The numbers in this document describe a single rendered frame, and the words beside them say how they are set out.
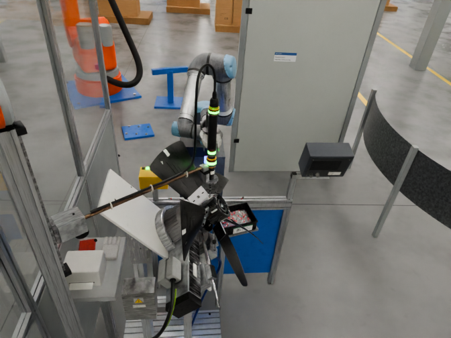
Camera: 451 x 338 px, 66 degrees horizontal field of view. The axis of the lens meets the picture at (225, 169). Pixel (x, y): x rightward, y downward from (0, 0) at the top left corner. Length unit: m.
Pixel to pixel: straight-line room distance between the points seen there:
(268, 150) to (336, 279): 1.50
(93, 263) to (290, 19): 2.45
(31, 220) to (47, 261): 0.19
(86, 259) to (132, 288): 0.25
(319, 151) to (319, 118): 1.68
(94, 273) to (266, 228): 1.17
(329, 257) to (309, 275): 0.29
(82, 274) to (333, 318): 1.79
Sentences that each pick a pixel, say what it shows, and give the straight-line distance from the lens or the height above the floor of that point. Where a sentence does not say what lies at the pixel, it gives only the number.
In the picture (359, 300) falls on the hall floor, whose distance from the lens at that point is 2.97.
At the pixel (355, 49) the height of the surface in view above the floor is 1.37.
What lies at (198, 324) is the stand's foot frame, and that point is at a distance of 2.52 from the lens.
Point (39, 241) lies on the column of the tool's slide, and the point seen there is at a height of 1.40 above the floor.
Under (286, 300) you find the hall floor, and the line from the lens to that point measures 2.79.
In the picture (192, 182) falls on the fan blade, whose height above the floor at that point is 1.31.
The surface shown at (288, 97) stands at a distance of 3.48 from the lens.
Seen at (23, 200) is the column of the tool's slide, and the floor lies 1.58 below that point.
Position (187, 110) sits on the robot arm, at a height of 1.47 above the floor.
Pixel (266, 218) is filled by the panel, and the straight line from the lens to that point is 2.31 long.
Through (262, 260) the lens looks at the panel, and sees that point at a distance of 2.63.
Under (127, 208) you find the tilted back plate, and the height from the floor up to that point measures 1.26.
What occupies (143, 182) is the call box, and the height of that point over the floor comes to 1.04.
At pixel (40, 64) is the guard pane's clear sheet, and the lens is 1.71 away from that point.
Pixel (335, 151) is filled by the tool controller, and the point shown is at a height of 1.24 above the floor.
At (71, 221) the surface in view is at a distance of 1.28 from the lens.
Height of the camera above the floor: 2.28
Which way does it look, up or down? 36 degrees down
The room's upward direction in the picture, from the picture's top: 4 degrees clockwise
